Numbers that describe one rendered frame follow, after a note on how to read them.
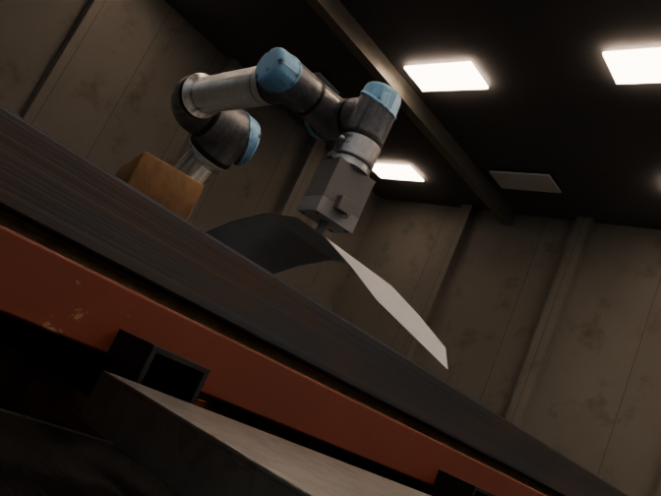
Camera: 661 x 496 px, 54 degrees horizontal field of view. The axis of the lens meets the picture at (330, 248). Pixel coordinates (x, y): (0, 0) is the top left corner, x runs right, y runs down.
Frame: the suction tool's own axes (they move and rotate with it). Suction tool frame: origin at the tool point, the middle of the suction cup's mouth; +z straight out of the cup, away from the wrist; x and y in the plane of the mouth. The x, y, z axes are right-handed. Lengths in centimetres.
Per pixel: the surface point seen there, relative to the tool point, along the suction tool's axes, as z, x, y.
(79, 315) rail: 25, -49, -41
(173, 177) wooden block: 11, -40, -38
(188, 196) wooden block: 12, -40, -36
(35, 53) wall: -284, 1011, -24
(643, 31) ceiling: -505, 342, 466
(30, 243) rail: 22, -50, -47
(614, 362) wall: -247, 565, 947
